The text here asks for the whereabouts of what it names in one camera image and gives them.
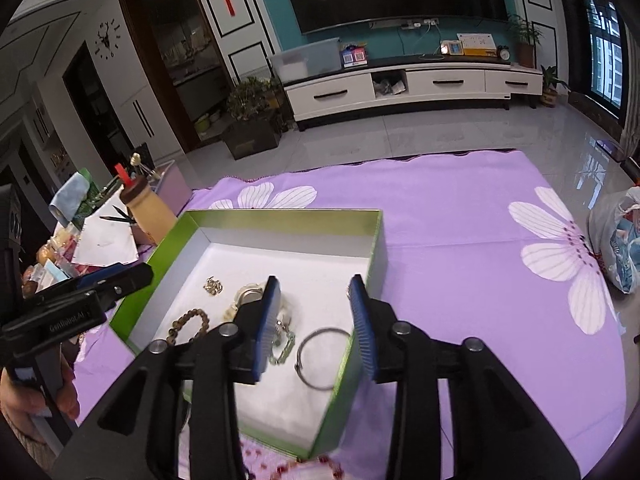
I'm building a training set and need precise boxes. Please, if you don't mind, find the cream white sport watch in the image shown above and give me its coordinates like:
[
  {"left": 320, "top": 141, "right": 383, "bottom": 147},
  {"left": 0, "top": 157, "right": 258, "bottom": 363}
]
[{"left": 222, "top": 283, "right": 294, "bottom": 344}]

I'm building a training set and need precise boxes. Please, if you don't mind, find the green jade bracelet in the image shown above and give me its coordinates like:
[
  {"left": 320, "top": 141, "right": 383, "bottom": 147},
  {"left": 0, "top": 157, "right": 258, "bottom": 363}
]
[{"left": 267, "top": 320, "right": 298, "bottom": 366}]

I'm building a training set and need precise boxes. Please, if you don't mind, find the gold flower brooch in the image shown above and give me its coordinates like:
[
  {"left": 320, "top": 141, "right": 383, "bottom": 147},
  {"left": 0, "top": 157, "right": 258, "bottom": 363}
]
[{"left": 203, "top": 276, "right": 224, "bottom": 297}]

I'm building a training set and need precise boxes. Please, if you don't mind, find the silver bangle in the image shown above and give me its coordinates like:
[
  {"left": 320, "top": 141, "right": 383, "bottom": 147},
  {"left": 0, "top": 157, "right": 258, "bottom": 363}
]
[{"left": 294, "top": 327, "right": 350, "bottom": 392}]

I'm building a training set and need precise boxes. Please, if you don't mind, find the brown wooden bead bracelet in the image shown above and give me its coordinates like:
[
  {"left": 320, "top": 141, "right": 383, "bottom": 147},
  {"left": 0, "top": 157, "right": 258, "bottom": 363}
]
[{"left": 165, "top": 308, "right": 212, "bottom": 347}]

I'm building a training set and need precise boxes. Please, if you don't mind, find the red pink bead bracelet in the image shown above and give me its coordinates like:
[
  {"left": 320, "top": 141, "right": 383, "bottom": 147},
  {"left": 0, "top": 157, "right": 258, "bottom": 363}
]
[{"left": 240, "top": 441, "right": 346, "bottom": 480}]

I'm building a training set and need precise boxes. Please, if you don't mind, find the person's left hand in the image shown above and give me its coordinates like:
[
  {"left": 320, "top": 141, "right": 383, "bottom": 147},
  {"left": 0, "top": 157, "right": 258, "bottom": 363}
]
[{"left": 1, "top": 356, "right": 80, "bottom": 444}]

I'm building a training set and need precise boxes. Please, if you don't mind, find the white paper sheet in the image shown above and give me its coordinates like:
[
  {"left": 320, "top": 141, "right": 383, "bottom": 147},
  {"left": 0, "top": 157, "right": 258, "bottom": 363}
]
[{"left": 72, "top": 191, "right": 138, "bottom": 268}]

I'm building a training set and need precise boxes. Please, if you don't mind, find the green cardboard box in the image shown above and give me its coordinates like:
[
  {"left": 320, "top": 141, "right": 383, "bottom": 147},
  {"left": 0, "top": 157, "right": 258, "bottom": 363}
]
[{"left": 111, "top": 209, "right": 386, "bottom": 458}]

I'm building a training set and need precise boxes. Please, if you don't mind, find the blue cloth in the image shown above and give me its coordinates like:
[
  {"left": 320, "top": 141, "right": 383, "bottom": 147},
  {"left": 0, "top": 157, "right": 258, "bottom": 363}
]
[{"left": 49, "top": 171, "right": 90, "bottom": 226}]

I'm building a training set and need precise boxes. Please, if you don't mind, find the yellow bear bottle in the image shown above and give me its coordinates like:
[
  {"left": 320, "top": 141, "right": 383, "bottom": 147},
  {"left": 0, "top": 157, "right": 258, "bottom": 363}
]
[{"left": 115, "top": 164, "right": 177, "bottom": 245}]

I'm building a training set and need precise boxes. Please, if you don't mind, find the purple floral tablecloth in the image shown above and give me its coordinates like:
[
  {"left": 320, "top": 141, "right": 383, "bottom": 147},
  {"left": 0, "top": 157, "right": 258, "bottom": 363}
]
[{"left": 71, "top": 148, "right": 629, "bottom": 480}]

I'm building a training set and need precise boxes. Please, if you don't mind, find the potted plant by door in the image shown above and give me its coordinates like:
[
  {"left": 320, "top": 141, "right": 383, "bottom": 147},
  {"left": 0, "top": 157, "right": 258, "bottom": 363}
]
[{"left": 222, "top": 76, "right": 281, "bottom": 160}]

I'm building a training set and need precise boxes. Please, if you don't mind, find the white tv cabinet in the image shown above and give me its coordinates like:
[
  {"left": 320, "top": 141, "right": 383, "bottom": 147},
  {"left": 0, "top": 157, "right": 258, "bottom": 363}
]
[{"left": 284, "top": 58, "right": 544, "bottom": 122}]

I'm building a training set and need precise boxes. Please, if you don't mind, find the clear storage bin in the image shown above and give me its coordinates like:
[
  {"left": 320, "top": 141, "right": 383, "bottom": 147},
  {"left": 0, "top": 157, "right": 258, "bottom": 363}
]
[{"left": 269, "top": 38, "right": 342, "bottom": 84}]

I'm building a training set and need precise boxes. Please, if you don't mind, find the white plastic bag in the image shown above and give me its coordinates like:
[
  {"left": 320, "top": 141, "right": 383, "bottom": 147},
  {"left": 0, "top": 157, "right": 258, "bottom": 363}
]
[{"left": 587, "top": 186, "right": 639, "bottom": 295}]

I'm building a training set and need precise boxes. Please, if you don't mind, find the small alarm clock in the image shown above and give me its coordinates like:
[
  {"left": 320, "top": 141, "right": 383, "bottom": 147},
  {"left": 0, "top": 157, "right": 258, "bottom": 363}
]
[{"left": 497, "top": 46, "right": 511, "bottom": 62}]

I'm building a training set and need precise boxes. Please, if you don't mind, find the potted plant right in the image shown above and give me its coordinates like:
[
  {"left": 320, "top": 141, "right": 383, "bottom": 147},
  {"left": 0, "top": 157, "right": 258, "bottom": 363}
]
[{"left": 508, "top": 14, "right": 542, "bottom": 68}]

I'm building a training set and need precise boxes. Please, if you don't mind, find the wall clock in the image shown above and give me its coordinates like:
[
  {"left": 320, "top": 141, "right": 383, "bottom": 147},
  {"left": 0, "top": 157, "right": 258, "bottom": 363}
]
[{"left": 94, "top": 18, "right": 122, "bottom": 60}]

